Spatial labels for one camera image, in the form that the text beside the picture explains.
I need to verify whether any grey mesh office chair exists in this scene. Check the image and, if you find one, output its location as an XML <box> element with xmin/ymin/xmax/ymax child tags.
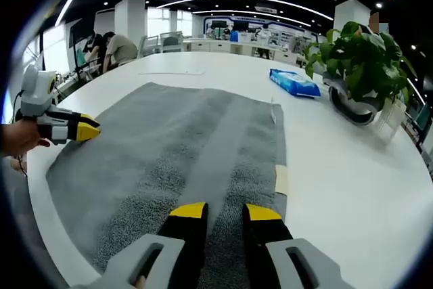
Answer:
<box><xmin>158</xmin><ymin>30</ymin><xmax>185</xmax><ymax>54</ymax></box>

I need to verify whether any white background counter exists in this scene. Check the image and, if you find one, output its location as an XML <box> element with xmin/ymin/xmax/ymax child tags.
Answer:
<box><xmin>182</xmin><ymin>37</ymin><xmax>305</xmax><ymax>64</ymax></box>

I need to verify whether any person's grey clothing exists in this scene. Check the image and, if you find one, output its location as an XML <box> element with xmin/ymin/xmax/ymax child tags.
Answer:
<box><xmin>0</xmin><ymin>158</ymin><xmax>48</xmax><ymax>269</ymax></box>

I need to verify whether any green potted plant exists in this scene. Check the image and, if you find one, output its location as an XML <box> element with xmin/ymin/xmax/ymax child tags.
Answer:
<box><xmin>303</xmin><ymin>20</ymin><xmax>419</xmax><ymax>127</ymax></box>

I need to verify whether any person's left hand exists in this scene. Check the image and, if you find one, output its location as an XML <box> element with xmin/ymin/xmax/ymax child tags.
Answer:
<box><xmin>0</xmin><ymin>118</ymin><xmax>51</xmax><ymax>158</ymax></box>

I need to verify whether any black cable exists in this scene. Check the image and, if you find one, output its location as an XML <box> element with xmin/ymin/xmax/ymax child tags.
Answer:
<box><xmin>12</xmin><ymin>89</ymin><xmax>30</xmax><ymax>178</ymax></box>

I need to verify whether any blue wipes packet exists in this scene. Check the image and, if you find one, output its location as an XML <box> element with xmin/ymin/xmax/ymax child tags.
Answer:
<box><xmin>269</xmin><ymin>68</ymin><xmax>321</xmax><ymax>99</ymax></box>

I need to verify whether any grey towel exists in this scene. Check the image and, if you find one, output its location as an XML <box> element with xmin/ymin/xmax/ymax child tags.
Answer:
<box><xmin>45</xmin><ymin>81</ymin><xmax>289</xmax><ymax>289</ymax></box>

